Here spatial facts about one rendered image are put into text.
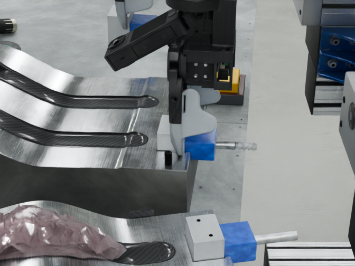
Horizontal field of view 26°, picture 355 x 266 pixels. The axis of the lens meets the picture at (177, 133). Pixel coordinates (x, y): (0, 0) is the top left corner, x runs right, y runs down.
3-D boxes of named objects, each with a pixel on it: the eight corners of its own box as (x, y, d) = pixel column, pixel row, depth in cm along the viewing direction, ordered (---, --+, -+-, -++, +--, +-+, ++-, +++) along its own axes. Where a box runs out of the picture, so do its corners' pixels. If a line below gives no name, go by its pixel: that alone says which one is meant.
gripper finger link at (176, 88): (179, 127, 95) (182, 56, 93) (167, 126, 95) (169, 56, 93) (184, 117, 100) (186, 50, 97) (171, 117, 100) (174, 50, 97)
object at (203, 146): (256, 153, 106) (258, 120, 103) (255, 173, 102) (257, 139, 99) (162, 148, 107) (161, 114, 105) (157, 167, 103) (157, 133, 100)
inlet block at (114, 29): (190, 38, 130) (190, 8, 127) (187, 50, 126) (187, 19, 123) (113, 34, 131) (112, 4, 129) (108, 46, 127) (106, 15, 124)
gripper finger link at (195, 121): (214, 163, 97) (217, 92, 95) (167, 160, 98) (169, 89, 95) (215, 156, 100) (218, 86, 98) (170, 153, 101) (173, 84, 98)
